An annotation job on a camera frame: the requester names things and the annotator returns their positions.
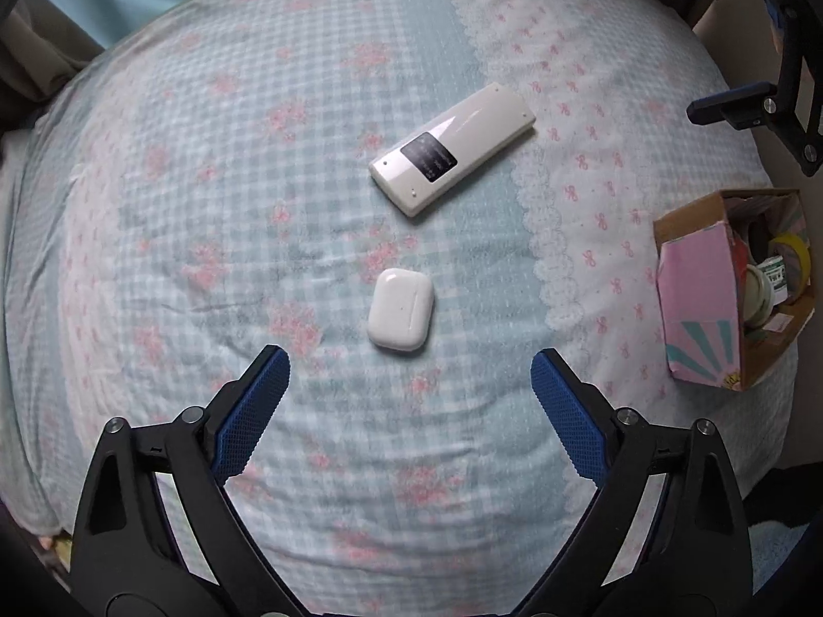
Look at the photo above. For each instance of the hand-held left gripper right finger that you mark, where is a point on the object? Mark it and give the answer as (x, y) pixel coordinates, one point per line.
(569, 421)

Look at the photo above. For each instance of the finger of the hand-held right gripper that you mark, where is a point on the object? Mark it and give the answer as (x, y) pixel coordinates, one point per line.
(726, 106)

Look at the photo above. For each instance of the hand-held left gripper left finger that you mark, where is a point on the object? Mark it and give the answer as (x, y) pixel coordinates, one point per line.
(247, 421)

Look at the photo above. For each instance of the white earbuds case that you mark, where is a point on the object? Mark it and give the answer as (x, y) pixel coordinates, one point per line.
(400, 312)

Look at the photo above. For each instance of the yellow patterned cloth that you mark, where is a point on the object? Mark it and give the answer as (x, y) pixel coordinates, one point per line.
(54, 549)

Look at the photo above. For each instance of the white remote control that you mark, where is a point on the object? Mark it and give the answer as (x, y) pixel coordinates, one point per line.
(476, 128)

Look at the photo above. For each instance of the lavender round jar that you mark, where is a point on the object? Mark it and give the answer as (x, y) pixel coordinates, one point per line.
(757, 299)

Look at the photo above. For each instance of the checked floral bed sheet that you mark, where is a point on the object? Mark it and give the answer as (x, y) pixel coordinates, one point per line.
(257, 205)

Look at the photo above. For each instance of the yellow tape roll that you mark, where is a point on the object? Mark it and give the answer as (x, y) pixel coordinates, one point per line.
(792, 249)

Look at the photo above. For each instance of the pink cardboard box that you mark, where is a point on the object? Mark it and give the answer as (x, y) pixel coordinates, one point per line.
(697, 295)

